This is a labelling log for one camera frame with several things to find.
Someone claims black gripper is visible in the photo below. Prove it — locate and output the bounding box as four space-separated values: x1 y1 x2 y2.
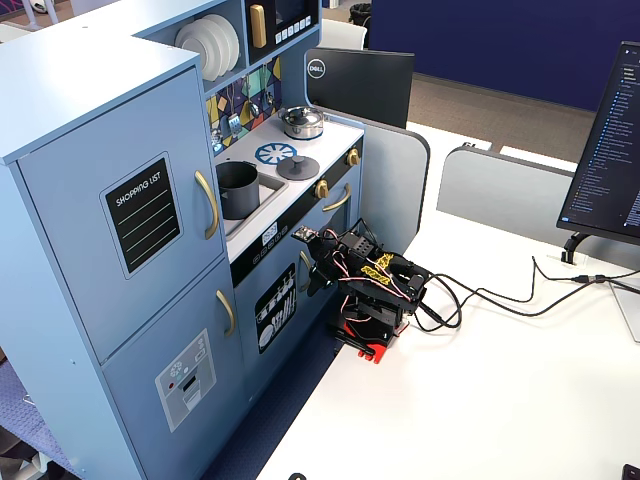
306 230 351 298

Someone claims red and black arm base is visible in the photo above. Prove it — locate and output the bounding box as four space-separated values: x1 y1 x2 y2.
326 299 412 366

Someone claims gray round pot lid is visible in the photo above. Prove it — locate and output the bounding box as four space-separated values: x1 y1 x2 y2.
275 154 321 181

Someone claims gray toy sink basin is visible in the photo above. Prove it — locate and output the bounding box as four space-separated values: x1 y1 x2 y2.
218 171 291 240

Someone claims gray toy pot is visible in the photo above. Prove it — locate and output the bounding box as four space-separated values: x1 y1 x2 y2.
215 160 262 222

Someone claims gray rounded desk divider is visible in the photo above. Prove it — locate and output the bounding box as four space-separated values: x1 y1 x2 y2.
319 105 432 254

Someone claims hanging silver toy spatula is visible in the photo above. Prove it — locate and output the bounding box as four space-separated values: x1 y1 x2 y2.
226 84 242 137

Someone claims hanging silver toy ladle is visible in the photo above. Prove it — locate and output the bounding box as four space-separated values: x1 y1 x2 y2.
248 69 262 120

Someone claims black shopping list board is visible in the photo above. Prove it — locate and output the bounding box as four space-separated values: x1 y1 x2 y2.
99 151 184 281

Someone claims gray wide desk divider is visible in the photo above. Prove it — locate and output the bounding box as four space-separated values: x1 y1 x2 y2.
435 145 640 257

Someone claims black Dell monitor back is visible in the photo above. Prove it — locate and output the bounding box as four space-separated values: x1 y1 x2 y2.
304 47 416 131

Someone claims white chair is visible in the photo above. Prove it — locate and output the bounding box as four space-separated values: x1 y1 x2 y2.
319 18 369 52

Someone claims white toy plate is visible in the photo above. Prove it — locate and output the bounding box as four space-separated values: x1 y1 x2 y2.
202 13 242 71
193 17 232 77
174 23 217 81

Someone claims black trash bin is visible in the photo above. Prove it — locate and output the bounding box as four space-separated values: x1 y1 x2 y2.
349 3 373 29

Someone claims blue toy play kitchen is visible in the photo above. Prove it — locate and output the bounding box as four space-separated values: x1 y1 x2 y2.
0 0 367 480

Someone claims navy blue partition panel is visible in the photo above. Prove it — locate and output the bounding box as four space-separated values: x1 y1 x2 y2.
368 0 640 112

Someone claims black monitor showing code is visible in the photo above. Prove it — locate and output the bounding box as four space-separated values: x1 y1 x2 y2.
555 40 640 247

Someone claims blue floor mat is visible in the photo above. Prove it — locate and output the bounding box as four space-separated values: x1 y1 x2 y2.
0 358 87 477

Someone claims gold dishwasher door handle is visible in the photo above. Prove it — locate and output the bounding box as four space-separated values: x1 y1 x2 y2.
298 249 314 293

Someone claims gold oven door handle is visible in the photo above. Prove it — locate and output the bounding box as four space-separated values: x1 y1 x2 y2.
321 182 353 213

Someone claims gold lower fridge handle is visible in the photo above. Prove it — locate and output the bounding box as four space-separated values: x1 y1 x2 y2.
215 289 237 338

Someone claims gold fridge handle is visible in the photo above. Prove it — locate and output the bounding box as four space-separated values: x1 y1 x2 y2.
215 289 237 338
193 169 221 241

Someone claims gold upper fridge handle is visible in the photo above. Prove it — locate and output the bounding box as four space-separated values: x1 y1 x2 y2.
193 169 221 241

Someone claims thin black cable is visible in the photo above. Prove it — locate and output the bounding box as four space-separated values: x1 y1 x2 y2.
422 255 640 307

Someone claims black cable with adapter plug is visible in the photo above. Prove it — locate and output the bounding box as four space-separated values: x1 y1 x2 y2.
412 273 640 335

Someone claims gold microwave door handle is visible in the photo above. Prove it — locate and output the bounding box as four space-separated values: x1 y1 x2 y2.
249 3 268 49

